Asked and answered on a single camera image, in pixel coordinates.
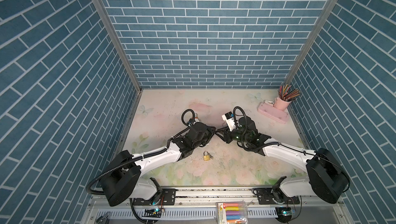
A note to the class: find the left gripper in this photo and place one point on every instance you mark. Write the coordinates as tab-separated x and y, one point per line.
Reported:
210	132

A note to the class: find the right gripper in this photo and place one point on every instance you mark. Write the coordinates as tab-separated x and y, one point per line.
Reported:
226	137

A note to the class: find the large brass padlock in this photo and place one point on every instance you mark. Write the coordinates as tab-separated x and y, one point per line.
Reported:
207	156

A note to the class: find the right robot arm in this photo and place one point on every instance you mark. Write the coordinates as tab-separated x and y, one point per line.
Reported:
325	177

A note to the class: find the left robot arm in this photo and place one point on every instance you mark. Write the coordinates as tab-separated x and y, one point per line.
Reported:
122	178

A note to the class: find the pink pencil case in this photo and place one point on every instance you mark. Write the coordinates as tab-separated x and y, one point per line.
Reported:
273	113

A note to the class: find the pink pencil cup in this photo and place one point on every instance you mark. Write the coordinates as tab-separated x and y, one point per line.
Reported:
281	104

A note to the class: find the coloured pencils bunch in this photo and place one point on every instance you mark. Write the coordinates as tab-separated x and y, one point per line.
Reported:
287	94

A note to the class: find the box of coloured markers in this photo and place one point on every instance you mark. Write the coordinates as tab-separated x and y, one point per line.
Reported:
232	213

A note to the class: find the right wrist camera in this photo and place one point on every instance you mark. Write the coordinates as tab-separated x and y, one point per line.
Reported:
230	120

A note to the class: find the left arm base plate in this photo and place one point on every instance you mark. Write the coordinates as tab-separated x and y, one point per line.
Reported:
164	197

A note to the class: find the aluminium rail frame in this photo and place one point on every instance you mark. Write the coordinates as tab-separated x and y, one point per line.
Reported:
198	205

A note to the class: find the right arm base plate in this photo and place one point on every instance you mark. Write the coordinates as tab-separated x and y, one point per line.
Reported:
271	196

